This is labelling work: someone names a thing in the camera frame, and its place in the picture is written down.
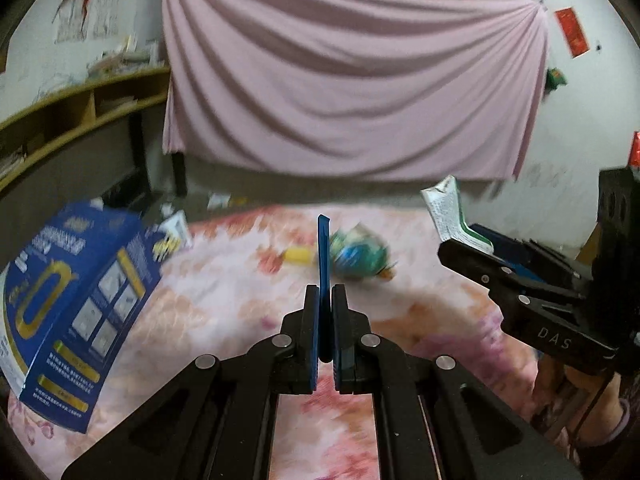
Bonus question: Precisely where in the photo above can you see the stack of books papers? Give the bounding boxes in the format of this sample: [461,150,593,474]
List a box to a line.
[87,36,164,78]

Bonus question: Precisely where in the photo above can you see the green red wall hanging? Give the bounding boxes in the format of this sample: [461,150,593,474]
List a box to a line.
[544,67,567,96]

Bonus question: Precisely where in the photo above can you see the person right hand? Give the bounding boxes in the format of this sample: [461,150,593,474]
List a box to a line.
[533,356,626,446]

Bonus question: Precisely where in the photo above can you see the green blue snack wrapper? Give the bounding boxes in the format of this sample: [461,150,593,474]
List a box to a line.
[330,223,395,281]

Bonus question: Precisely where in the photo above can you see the blue plastic comb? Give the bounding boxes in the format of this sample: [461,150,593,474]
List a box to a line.
[311,214,333,391]

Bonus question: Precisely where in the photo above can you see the pink hanging wall sheet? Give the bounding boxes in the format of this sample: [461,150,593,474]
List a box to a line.
[162,0,548,181]

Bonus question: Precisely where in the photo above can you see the red tan paper cone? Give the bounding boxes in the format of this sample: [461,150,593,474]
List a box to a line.
[257,246,316,274]

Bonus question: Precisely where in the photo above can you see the wooden wall shelf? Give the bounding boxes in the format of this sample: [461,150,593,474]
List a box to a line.
[1,66,170,195]

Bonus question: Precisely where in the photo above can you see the white printed wrapper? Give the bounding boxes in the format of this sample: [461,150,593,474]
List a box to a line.
[421,174,494,255]

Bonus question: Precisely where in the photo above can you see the floral pink blanket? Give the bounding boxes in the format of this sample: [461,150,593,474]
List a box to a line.
[2,207,551,479]

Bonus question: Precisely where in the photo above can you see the blue cardboard box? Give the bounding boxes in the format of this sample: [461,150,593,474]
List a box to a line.
[1,202,192,432]

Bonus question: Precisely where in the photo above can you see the red paper wall decoration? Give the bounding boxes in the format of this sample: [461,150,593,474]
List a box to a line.
[554,8,589,58]

